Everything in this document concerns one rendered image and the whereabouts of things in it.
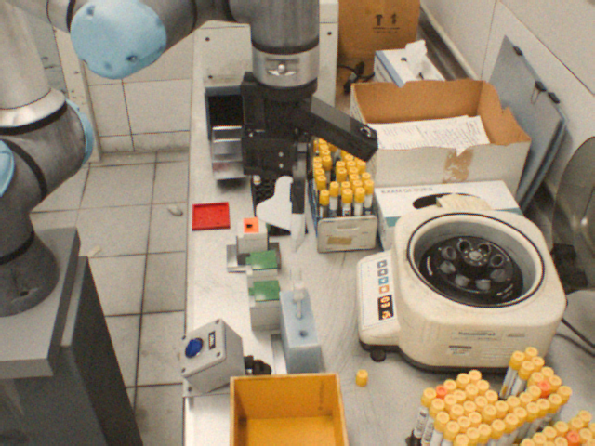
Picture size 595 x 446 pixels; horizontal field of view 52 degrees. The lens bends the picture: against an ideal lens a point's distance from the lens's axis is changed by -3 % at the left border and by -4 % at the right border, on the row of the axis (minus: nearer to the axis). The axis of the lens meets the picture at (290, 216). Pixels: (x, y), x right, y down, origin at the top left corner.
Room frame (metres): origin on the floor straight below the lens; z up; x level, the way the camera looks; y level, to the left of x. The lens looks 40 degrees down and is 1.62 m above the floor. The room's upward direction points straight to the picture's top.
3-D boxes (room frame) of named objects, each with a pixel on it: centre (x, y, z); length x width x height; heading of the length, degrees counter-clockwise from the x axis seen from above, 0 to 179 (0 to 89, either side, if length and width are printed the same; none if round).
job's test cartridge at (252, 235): (0.78, 0.06, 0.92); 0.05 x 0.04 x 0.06; 95
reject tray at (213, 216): (0.89, 0.14, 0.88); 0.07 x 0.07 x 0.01; 6
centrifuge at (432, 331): (0.66, -0.25, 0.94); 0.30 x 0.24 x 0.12; 87
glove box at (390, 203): (0.84, -0.27, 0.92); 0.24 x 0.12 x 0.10; 96
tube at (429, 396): (0.43, -0.16, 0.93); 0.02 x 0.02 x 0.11
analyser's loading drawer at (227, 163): (1.08, 0.13, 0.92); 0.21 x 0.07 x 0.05; 6
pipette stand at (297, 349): (0.56, -0.01, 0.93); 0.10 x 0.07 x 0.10; 8
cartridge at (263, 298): (0.64, 0.04, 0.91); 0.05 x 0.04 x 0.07; 96
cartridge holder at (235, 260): (0.78, 0.06, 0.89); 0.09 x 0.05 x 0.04; 95
